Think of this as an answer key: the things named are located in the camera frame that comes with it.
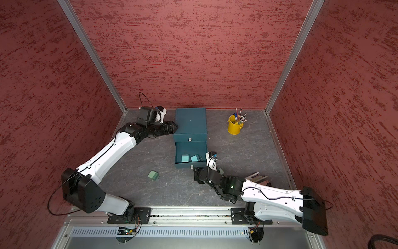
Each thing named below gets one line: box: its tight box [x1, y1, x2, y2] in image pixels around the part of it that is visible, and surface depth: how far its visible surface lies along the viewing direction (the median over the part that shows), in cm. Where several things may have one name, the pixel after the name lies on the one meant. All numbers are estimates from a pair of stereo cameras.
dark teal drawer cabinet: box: [173, 107, 209, 170], surface depth 85 cm
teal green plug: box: [181, 154, 190, 163], surface depth 85 cm
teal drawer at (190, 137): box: [173, 133, 208, 143], surface depth 83 cm
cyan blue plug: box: [190, 154, 203, 163], surface depth 85 cm
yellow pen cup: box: [227, 114, 244, 135], surface depth 105 cm
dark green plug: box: [147, 170, 161, 181], surface depth 87 cm
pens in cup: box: [233, 107, 248, 125], surface depth 104 cm
